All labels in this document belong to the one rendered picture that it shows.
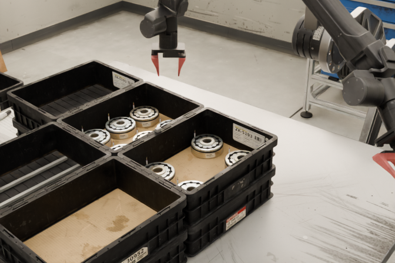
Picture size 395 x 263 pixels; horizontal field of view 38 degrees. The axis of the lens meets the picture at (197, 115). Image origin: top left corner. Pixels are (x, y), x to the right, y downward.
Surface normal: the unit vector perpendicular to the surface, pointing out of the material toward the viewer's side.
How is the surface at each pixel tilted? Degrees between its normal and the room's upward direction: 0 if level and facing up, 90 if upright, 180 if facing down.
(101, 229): 0
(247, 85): 0
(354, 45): 88
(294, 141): 0
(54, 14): 90
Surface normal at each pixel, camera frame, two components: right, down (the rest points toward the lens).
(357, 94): -0.84, -0.05
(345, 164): -0.01, -0.88
